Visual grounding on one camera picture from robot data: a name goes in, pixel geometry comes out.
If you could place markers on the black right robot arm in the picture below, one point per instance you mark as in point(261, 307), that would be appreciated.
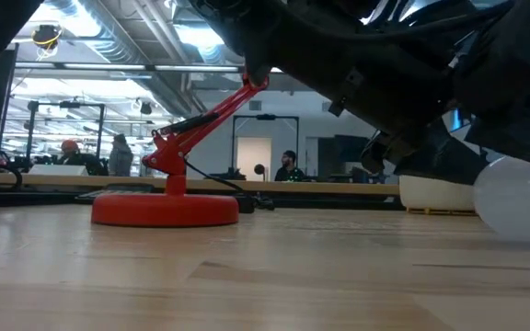
point(518, 32)

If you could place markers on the black gantry frame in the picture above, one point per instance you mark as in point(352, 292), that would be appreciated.
point(100, 133)
point(265, 117)

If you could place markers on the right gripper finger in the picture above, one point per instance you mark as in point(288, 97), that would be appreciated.
point(444, 156)
point(522, 124)

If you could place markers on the small black desk lamp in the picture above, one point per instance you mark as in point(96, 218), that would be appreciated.
point(259, 169)

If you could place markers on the white pen cup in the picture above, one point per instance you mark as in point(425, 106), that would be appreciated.
point(435, 193)

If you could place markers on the tan wooden desk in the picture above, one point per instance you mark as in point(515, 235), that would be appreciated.
point(292, 186)

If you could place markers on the white door panel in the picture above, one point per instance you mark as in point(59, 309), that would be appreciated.
point(253, 156)

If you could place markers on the red desk lamp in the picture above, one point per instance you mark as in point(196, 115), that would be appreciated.
point(164, 209)

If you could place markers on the black hanging ceiling camera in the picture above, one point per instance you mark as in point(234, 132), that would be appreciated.
point(46, 36)

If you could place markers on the long ceiling light bar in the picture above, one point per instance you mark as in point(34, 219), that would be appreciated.
point(104, 66)

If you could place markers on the black monitor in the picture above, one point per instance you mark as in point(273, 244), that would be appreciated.
point(343, 149)

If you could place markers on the person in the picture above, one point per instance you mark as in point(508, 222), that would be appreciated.
point(69, 147)
point(120, 158)
point(289, 172)

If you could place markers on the black calculator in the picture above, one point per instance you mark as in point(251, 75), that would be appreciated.
point(131, 188)

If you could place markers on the white lightbulb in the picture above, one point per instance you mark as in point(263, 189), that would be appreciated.
point(518, 202)

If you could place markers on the black aluminium table frame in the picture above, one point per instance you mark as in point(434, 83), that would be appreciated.
point(39, 198)

